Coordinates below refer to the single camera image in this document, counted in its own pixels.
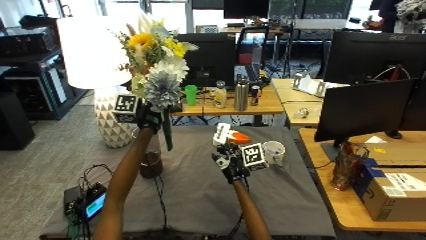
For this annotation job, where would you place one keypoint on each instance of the person's right hand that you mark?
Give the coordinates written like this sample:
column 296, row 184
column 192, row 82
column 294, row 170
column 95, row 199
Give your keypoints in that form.
column 232, row 165

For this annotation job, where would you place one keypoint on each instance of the person's left hand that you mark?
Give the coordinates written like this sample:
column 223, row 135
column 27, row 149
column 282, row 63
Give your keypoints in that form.
column 150, row 120

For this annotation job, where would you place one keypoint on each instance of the yellow and white flower bouquet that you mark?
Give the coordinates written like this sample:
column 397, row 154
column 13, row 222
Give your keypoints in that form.
column 155, row 63

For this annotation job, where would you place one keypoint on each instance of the white left marker cube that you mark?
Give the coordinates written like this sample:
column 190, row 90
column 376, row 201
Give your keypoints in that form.
column 126, row 108

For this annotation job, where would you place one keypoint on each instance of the white marker cube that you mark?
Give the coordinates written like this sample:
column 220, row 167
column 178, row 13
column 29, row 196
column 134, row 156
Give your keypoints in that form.
column 255, row 156
column 126, row 108

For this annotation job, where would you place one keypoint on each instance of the white right marker cube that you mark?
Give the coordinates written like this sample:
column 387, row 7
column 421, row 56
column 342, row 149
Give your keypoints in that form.
column 255, row 156

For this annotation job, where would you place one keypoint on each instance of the white patterned lamp base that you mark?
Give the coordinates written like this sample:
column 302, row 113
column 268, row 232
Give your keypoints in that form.
column 109, row 123

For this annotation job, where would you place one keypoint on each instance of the white printed mug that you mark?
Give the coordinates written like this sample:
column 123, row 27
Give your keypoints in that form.
column 274, row 152

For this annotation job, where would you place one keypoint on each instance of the green plastic cup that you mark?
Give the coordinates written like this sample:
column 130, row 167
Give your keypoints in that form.
column 191, row 95

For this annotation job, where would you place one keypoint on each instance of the grey table cloth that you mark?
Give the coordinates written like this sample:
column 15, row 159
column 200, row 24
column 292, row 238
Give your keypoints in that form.
column 200, row 196

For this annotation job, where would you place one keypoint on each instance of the dark brown vase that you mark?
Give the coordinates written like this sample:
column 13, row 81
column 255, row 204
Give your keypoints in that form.
column 151, row 164

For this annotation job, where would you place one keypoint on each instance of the wooden desk with bottles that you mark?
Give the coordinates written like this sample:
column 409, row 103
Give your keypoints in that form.
column 262, row 105

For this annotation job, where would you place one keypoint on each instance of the clear bottle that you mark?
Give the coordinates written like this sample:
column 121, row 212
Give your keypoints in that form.
column 220, row 94

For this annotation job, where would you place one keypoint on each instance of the steel drinking bottle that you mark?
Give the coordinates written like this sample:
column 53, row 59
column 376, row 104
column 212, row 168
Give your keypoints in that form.
column 242, row 94

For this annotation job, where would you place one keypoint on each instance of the dark drink can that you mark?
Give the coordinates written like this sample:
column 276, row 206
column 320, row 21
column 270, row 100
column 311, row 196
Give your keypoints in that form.
column 255, row 95

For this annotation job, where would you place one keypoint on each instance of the small shiny object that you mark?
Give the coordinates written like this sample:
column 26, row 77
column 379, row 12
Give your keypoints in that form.
column 302, row 113

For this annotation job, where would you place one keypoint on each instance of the white lamp shade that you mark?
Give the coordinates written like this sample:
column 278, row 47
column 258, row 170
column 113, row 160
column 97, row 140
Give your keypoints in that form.
column 91, row 51

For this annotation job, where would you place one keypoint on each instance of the small black monitor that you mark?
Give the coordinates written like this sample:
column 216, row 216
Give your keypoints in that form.
column 211, row 60

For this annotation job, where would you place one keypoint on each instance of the light wooden side desk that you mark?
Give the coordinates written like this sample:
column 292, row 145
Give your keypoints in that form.
column 295, row 100

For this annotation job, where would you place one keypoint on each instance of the black storage cabinet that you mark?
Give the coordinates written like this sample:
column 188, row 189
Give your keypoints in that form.
column 34, row 73

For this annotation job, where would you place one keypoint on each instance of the black device with screen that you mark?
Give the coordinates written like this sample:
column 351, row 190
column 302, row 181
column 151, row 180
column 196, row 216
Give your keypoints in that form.
column 87, row 201

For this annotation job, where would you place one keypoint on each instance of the black floor box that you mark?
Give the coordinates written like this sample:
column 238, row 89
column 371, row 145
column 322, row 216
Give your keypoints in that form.
column 14, row 121

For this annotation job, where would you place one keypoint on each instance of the white desk gadget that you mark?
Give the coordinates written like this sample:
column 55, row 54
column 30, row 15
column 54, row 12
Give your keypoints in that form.
column 311, row 85

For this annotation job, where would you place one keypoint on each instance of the wooden desk with box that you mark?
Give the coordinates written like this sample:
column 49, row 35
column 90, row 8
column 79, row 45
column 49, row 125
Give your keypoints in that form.
column 342, row 210

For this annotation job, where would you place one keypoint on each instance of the blue packet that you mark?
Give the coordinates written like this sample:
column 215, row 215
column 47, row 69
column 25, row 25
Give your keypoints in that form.
column 368, row 175

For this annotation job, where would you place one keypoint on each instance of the tilted black monitor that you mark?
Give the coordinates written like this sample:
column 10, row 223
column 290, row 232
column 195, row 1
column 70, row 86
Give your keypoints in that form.
column 364, row 110

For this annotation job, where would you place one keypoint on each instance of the flat brown board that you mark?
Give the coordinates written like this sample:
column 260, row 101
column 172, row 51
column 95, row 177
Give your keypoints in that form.
column 395, row 153

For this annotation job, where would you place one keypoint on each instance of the cardboard box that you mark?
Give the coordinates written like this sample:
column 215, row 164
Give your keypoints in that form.
column 395, row 196

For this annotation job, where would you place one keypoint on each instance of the large black monitor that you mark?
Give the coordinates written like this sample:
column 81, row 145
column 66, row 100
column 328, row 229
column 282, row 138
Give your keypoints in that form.
column 377, row 56

